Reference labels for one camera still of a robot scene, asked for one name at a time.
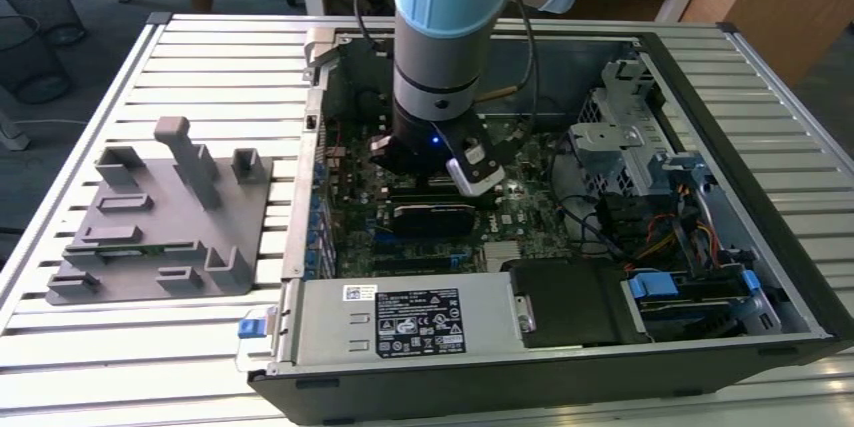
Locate black graphics card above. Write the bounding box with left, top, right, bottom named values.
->
left=388, top=202, right=480, bottom=239

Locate green motherboard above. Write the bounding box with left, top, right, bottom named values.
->
left=319, top=116, right=602, bottom=278

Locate silver chipset heatsink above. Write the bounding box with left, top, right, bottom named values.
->
left=480, top=240, right=527, bottom=274

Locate silver drive cage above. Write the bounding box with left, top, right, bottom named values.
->
left=566, top=59, right=679, bottom=198

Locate silver power supply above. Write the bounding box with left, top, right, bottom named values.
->
left=264, top=272, right=539, bottom=378

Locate grey parts rack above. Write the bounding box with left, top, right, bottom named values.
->
left=44, top=116, right=276, bottom=306

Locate blue plastic latch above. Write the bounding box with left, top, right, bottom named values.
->
left=237, top=313, right=265, bottom=342

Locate blue disk carrier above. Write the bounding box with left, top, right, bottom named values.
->
left=626, top=269, right=676, bottom=304

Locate black PC case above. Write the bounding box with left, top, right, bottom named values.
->
left=245, top=21, right=854, bottom=426

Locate black mesh waste bin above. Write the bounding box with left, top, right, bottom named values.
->
left=0, top=14, right=73, bottom=104
left=3, top=0, right=88, bottom=46

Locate wooden cabinet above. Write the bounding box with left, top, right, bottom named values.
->
left=679, top=0, right=854, bottom=88

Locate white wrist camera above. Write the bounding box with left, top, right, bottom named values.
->
left=444, top=140, right=507, bottom=197

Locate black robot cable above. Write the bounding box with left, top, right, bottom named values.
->
left=353, top=0, right=402, bottom=54
left=479, top=0, right=539, bottom=141

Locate black ribbed plastic bracket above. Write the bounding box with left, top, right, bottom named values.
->
left=595, top=194, right=652, bottom=248

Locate yellow black cable bundle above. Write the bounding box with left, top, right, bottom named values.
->
left=636, top=184, right=726, bottom=273

